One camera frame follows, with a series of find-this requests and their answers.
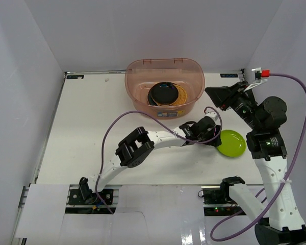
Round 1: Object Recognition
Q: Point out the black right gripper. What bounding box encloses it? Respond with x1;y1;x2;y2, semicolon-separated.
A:
205;81;262;131

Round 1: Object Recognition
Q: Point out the lime green plate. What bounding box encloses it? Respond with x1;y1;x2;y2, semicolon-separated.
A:
217;130;246;158

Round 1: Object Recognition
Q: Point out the woven bamboo tray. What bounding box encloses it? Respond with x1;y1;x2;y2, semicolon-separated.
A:
156;84;187;106

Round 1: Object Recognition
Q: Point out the pink translucent plastic bin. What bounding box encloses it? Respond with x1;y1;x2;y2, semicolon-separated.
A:
124;58;205;119

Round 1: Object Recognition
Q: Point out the black plate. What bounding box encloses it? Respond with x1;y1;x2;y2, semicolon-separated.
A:
149;82;179;105

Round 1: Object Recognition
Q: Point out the blue-grey glazed plate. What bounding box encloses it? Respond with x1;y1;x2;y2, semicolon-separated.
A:
147;92;156;106

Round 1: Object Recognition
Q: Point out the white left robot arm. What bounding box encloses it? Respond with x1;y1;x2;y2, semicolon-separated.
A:
79;116;222;204

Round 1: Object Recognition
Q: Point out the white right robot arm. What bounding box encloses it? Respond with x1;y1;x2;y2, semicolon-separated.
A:
205;82;306;244

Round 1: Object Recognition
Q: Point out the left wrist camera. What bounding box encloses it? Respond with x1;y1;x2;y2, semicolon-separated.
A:
204;108;219;122

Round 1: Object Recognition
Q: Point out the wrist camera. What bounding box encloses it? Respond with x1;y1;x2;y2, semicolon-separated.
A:
204;108;219;122
244;67;270;92

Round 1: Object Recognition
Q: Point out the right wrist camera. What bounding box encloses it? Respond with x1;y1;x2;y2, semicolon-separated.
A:
244;67;270;92

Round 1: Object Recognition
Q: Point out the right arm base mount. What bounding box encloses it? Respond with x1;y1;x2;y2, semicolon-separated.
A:
197;186;246;217

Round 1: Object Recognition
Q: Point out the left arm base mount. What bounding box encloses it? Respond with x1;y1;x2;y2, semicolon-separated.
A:
65;189;118;214

